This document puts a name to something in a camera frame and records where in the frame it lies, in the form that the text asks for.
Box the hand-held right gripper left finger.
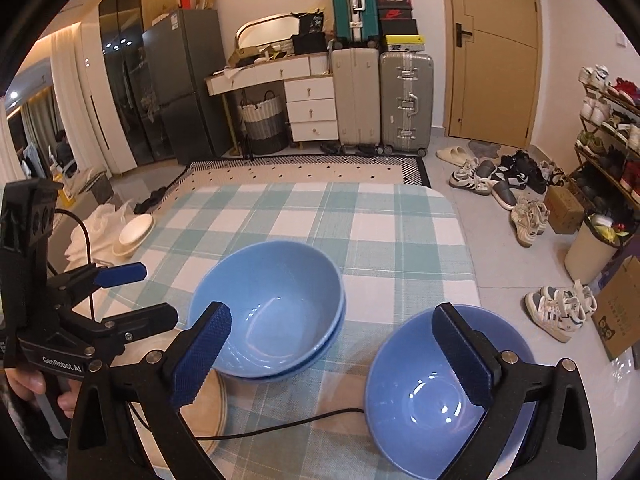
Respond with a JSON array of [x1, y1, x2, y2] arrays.
[[66, 301, 232, 480]]

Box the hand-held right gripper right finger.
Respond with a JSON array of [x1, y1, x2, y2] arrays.
[[432, 302, 598, 480]]

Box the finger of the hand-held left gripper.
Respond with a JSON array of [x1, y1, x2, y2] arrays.
[[47, 261, 148, 306], [100, 304, 179, 343]]

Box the large cream plate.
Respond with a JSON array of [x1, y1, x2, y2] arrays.
[[132, 370, 229, 471]]

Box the blue bowl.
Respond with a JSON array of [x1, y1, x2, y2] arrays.
[[364, 305, 538, 480], [187, 241, 343, 376], [215, 285, 347, 383]]

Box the person's left hand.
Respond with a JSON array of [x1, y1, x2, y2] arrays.
[[5, 367, 78, 413]]

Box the small cream bowl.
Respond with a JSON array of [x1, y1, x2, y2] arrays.
[[111, 220, 157, 260], [119, 213, 155, 246]]

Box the white plastic bag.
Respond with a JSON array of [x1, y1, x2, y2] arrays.
[[67, 203, 133, 266]]

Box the black slippers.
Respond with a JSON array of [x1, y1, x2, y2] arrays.
[[134, 186, 171, 215]]

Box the white blue sneaker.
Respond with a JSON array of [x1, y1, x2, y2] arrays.
[[542, 282, 598, 331], [525, 287, 576, 343]]

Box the white trash bin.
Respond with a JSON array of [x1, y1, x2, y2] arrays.
[[564, 212, 628, 286]]

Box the printed flat cardboard box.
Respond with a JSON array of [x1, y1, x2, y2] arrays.
[[591, 255, 640, 361]]

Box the teal checked tablecloth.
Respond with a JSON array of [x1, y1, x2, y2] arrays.
[[92, 181, 483, 480]]

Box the small brown cardboard box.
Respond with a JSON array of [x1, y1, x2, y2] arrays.
[[542, 185, 586, 235]]

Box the pile of loose shoes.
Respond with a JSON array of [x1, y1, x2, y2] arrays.
[[436, 140, 568, 248]]

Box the black glass cabinet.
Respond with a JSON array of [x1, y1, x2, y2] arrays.
[[97, 0, 176, 167]]

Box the white curtain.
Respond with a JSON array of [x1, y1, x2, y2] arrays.
[[50, 0, 108, 196]]

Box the dark grey fridge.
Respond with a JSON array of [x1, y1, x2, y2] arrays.
[[141, 8, 233, 166]]

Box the woven laundry basket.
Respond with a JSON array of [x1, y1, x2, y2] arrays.
[[240, 90, 290, 156]]

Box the black white patterned rug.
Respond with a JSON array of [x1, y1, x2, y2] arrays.
[[187, 154, 432, 188]]

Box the white vanity desk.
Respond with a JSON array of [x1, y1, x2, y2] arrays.
[[206, 52, 337, 156]]

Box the silver suitcase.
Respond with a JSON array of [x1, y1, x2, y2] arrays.
[[378, 51, 435, 157]]

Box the gold metal shoe rack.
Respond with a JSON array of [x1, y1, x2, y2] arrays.
[[572, 65, 640, 201]]

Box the beige suitcase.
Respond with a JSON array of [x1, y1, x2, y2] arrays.
[[331, 47, 382, 153]]

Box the rows of racked shoes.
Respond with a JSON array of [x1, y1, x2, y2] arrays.
[[574, 64, 640, 196]]

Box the black bag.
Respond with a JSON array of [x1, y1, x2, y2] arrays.
[[292, 10, 328, 55]]

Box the tan wooden door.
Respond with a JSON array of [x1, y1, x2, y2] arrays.
[[440, 0, 543, 138]]

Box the yellow black shoe box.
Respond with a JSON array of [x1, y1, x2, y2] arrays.
[[382, 35, 427, 53]]

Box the teal suitcase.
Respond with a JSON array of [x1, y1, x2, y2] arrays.
[[329, 0, 379, 43]]

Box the black cable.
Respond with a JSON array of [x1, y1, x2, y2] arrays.
[[52, 209, 366, 442]]

